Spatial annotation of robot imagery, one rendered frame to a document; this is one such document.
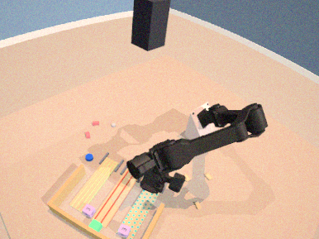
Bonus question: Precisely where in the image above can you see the blue round disc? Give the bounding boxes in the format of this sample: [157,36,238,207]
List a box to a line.
[85,153,93,161]

